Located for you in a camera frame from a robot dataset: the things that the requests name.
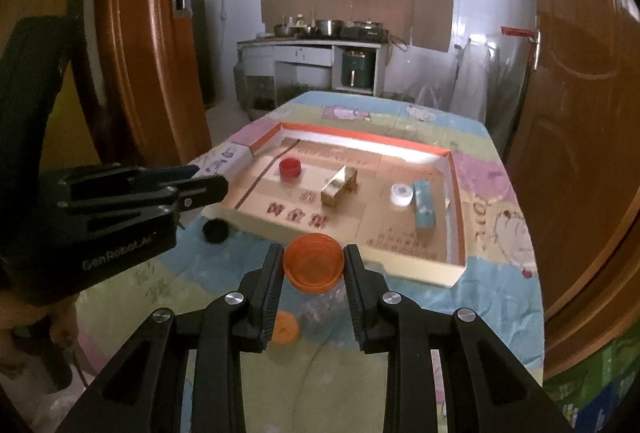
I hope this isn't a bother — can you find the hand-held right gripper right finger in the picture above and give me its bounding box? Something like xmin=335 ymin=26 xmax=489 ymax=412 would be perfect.
xmin=342 ymin=244 xmax=576 ymax=433

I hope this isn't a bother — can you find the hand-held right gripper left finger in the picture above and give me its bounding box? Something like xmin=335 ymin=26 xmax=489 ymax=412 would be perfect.
xmin=55 ymin=243 xmax=286 ymax=433

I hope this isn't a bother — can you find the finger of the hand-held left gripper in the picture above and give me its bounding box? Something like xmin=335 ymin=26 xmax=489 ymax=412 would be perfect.
xmin=57 ymin=163 xmax=202 ymax=201
xmin=65 ymin=176 xmax=229 ymax=225

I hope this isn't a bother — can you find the clear plastic bottle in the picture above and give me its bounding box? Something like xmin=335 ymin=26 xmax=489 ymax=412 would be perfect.
xmin=300 ymin=280 xmax=352 ymax=349

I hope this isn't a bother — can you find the yellow-orange lid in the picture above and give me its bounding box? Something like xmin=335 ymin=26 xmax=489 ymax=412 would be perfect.
xmin=271 ymin=310 xmax=301 ymax=346

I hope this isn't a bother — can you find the slim white printed box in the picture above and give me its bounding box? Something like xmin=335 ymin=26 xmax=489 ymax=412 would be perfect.
xmin=192 ymin=142 xmax=253 ymax=180

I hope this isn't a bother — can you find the black bottle cap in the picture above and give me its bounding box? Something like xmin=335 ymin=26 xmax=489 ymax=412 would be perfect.
xmin=202 ymin=219 xmax=231 ymax=245

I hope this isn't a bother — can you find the orange bottle cap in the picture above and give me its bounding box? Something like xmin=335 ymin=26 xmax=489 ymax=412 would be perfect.
xmin=283 ymin=233 xmax=346 ymax=295

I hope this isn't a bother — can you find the shallow cardboard box tray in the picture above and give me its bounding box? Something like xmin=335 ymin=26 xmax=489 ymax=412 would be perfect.
xmin=200 ymin=122 xmax=468 ymax=289

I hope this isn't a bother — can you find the gold cardboard box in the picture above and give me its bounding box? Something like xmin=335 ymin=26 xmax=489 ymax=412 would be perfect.
xmin=320 ymin=164 xmax=359 ymax=209

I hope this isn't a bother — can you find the white bottle cap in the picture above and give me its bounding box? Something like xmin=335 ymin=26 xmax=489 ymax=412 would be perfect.
xmin=390 ymin=183 xmax=414 ymax=209

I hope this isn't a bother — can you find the teal printed box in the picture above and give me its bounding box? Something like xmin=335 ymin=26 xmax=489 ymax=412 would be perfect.
xmin=413 ymin=180 xmax=437 ymax=230

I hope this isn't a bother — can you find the plain brown wooden door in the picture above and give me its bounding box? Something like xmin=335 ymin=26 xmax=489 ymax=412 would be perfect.
xmin=65 ymin=0 xmax=213 ymax=166

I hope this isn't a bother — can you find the grey gas cylinder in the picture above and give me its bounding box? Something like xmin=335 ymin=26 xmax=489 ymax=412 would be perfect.
xmin=232 ymin=60 xmax=248 ymax=111

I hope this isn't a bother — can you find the dark green cabinet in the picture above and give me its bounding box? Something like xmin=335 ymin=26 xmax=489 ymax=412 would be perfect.
xmin=190 ymin=0 xmax=217 ymax=110

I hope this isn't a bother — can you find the white kitchen counter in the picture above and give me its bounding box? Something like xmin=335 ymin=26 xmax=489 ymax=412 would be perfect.
xmin=237 ymin=36 xmax=391 ymax=96

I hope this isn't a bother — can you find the green air fryer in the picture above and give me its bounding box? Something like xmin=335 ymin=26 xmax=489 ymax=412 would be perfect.
xmin=341 ymin=49 xmax=377 ymax=89

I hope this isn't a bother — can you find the black induction cooker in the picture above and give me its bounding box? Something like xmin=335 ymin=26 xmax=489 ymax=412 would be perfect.
xmin=341 ymin=27 xmax=390 ymax=40

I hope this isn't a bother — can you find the metal pipe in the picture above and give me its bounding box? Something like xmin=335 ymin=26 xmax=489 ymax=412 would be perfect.
xmin=455 ymin=44 xmax=465 ymax=110

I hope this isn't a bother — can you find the green printed carton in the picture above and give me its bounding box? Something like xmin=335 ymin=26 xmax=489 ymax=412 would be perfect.
xmin=545 ymin=328 xmax=640 ymax=433

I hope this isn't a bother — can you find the clear plastic sheeting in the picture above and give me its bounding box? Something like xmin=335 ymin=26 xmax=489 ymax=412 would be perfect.
xmin=452 ymin=33 xmax=531 ymax=131

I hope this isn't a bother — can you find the brown panelled wooden door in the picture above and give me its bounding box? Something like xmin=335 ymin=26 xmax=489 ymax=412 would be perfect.
xmin=505 ymin=0 xmax=640 ymax=379

